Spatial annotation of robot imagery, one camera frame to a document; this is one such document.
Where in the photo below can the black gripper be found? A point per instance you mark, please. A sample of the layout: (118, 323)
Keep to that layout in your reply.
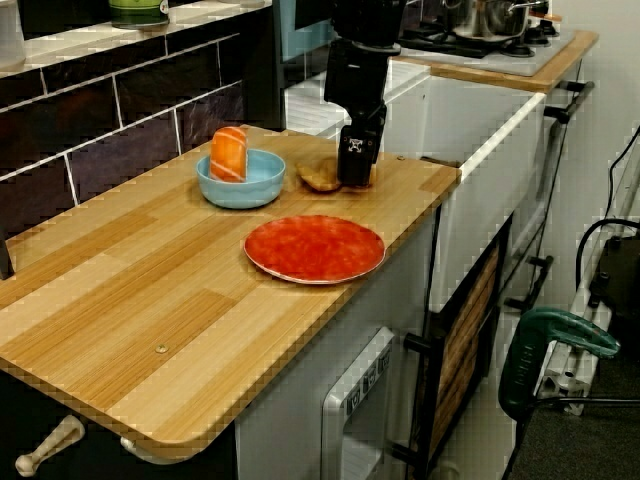
(355, 75)

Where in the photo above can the brown toy chicken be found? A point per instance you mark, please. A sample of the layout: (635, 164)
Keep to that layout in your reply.
(315, 175)

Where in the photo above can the light blue bowl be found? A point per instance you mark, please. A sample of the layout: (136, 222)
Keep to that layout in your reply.
(240, 195)

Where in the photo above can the salmon sushi toy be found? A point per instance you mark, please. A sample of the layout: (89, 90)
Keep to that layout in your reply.
(227, 155)

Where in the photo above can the red plate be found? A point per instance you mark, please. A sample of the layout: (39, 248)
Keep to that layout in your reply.
(315, 250)

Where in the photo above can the white toy sink unit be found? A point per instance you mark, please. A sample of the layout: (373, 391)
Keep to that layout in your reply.
(480, 130)

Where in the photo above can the dark shelf upright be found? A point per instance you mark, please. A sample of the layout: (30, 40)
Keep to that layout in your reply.
(262, 65)
(5, 260)

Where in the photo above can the grey toy stove top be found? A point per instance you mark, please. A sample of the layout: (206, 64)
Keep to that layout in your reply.
(500, 62)

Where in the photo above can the shiny metal pot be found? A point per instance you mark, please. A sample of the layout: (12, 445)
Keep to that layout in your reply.
(485, 20)

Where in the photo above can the black framed oven door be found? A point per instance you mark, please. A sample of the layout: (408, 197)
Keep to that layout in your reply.
(465, 340)

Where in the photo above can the grey dispenser panel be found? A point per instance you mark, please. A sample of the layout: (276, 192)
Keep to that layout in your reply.
(335, 400)

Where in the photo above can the green can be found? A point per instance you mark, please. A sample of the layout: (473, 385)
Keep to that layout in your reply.
(137, 12)

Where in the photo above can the green power drill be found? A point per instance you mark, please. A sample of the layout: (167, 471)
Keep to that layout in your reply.
(525, 360)

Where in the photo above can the black power box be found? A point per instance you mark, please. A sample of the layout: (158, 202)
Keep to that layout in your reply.
(620, 270)

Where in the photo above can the white kitchen cabinet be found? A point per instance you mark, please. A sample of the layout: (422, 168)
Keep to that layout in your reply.
(280, 440)

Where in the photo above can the white plastic cup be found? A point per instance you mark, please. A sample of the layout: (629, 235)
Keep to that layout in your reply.
(10, 40)

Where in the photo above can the aluminium extrusion rail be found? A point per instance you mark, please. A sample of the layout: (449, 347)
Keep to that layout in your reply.
(565, 370)

